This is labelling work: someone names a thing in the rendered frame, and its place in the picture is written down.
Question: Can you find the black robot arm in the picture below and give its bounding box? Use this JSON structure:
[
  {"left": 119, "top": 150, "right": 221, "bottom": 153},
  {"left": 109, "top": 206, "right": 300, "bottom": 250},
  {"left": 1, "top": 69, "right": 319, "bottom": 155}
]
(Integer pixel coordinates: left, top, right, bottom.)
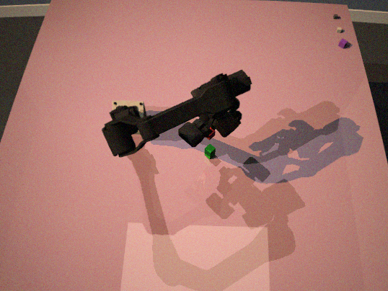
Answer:
[{"left": 101, "top": 70, "right": 252, "bottom": 158}]

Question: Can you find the purple block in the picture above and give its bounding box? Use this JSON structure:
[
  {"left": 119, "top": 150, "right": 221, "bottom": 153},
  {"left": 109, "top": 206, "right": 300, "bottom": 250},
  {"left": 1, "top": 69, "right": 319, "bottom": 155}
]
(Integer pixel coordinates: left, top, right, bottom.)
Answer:
[{"left": 338, "top": 39, "right": 347, "bottom": 49}]

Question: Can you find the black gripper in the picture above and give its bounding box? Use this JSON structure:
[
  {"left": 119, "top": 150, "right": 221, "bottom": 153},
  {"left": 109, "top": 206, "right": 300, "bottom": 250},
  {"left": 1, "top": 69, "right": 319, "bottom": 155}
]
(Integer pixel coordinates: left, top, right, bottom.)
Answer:
[{"left": 178, "top": 98, "right": 240, "bottom": 147}]

